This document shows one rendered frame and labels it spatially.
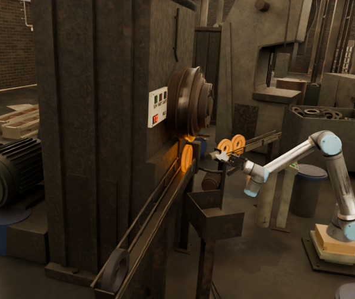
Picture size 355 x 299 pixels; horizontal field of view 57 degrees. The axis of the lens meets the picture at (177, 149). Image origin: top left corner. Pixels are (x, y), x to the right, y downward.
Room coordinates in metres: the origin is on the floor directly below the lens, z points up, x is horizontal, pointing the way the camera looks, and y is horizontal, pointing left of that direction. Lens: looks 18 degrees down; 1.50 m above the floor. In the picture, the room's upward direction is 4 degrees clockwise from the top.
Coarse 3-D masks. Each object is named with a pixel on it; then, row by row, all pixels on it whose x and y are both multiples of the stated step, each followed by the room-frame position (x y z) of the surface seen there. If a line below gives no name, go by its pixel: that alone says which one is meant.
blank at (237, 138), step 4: (236, 136) 2.54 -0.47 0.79; (240, 136) 2.55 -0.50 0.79; (232, 140) 2.53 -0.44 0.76; (236, 140) 2.52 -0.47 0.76; (240, 140) 2.56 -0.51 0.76; (244, 140) 2.59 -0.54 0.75; (236, 144) 2.53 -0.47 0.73; (240, 144) 2.58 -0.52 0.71; (244, 144) 2.59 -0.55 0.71; (236, 148) 2.53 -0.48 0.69
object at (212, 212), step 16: (192, 192) 1.61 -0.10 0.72; (208, 192) 1.64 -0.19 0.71; (192, 208) 1.51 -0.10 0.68; (208, 208) 1.64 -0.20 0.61; (192, 224) 1.49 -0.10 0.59; (208, 224) 1.36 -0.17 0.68; (224, 224) 1.39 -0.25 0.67; (240, 224) 1.42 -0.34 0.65; (208, 240) 1.36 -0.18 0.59; (208, 256) 1.50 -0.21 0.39; (208, 272) 1.51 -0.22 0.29; (208, 288) 1.51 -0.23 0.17
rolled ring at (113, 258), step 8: (112, 256) 0.99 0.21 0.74; (120, 256) 1.00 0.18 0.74; (128, 256) 1.08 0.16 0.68; (112, 264) 0.96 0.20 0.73; (120, 264) 1.07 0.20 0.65; (128, 264) 1.08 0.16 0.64; (104, 272) 0.94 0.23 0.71; (112, 272) 0.94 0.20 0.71; (120, 272) 1.06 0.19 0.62; (104, 280) 0.93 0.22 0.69; (112, 280) 0.94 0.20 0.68; (120, 280) 1.04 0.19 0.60; (104, 288) 0.92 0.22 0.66; (112, 288) 0.94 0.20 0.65
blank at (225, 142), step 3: (222, 141) 2.44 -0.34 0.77; (225, 141) 2.44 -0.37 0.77; (228, 141) 2.46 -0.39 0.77; (231, 141) 2.48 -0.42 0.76; (219, 144) 2.43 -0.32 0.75; (222, 144) 2.42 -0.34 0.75; (225, 144) 2.44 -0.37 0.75; (228, 144) 2.46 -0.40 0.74; (231, 144) 2.48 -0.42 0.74; (219, 147) 2.41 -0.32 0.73; (222, 147) 2.42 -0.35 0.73; (228, 147) 2.48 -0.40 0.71; (231, 147) 2.49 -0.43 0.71; (222, 150) 2.42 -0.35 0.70; (228, 150) 2.47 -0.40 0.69; (231, 150) 2.49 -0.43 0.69
